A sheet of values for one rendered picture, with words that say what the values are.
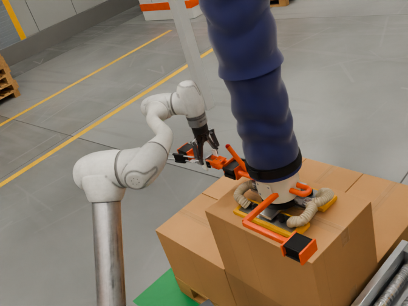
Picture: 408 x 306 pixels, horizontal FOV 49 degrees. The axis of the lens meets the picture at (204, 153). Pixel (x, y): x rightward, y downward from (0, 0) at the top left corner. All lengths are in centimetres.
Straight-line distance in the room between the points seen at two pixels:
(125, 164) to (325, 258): 82
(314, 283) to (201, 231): 98
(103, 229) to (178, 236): 109
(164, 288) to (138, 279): 24
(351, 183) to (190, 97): 117
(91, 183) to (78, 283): 204
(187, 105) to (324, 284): 92
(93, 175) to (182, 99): 60
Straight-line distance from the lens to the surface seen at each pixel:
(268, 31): 151
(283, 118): 163
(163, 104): 198
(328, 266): 181
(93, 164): 156
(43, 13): 1164
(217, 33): 151
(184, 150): 224
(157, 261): 336
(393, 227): 240
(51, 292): 362
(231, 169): 198
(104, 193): 155
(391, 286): 214
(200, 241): 253
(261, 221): 186
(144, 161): 148
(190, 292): 296
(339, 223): 184
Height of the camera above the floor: 217
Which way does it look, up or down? 30 degrees down
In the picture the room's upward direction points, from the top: 18 degrees counter-clockwise
